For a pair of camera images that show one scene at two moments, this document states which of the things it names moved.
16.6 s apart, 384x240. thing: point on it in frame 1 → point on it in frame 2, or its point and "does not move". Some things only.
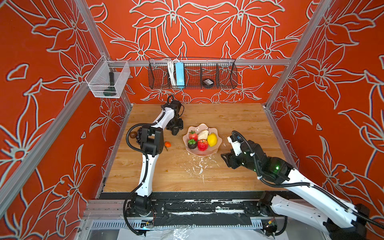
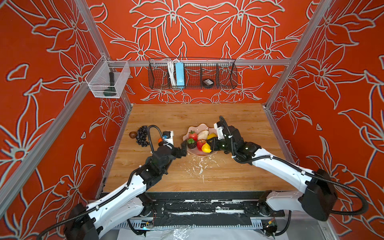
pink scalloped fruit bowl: (202, 127) does not move
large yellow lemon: (212, 139) does not move
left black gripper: (179, 126) → (183, 149)
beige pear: (203, 135) does not move
